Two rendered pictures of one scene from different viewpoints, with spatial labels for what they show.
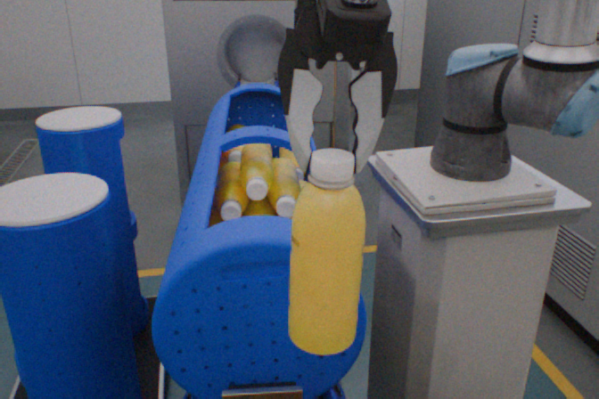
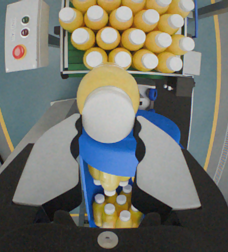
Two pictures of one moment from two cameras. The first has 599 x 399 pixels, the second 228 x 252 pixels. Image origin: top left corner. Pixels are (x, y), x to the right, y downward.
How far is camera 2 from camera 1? 0.40 m
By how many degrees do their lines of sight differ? 45
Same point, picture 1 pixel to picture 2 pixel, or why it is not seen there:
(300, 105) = (168, 157)
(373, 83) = (33, 184)
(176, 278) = (176, 138)
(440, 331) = not seen: hidden behind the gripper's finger
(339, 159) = (102, 105)
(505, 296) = not seen: hidden behind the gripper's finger
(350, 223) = (93, 72)
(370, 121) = (53, 139)
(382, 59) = (2, 221)
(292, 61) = (208, 217)
